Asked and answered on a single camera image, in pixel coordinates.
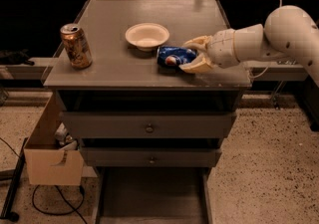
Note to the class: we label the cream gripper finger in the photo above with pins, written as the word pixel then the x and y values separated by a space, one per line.
pixel 201 64
pixel 200 43

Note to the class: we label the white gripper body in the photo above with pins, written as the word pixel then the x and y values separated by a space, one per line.
pixel 221 48

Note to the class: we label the blue pepsi can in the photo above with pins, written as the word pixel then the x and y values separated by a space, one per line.
pixel 169 57

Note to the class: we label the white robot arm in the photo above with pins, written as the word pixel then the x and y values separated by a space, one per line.
pixel 288 32

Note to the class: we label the grey drawer cabinet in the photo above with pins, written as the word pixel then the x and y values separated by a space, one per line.
pixel 126 80

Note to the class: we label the gold soda can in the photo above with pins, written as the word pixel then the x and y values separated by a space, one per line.
pixel 76 46

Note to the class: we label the grey top drawer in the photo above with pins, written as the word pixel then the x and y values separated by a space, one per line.
pixel 147 125

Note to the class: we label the grey drawer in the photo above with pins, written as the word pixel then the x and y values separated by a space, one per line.
pixel 147 125
pixel 152 195
pixel 152 157

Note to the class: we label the grey middle drawer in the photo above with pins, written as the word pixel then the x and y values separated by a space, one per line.
pixel 152 157

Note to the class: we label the grey bottom drawer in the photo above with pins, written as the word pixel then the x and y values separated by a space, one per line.
pixel 152 195

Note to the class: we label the white paper bowl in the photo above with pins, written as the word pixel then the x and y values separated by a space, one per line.
pixel 147 36

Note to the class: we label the crumpled items in box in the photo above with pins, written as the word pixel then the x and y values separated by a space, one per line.
pixel 64 140

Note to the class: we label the cardboard box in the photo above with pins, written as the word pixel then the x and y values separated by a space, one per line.
pixel 46 163

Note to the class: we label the black object on rail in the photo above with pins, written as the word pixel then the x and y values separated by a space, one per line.
pixel 18 57

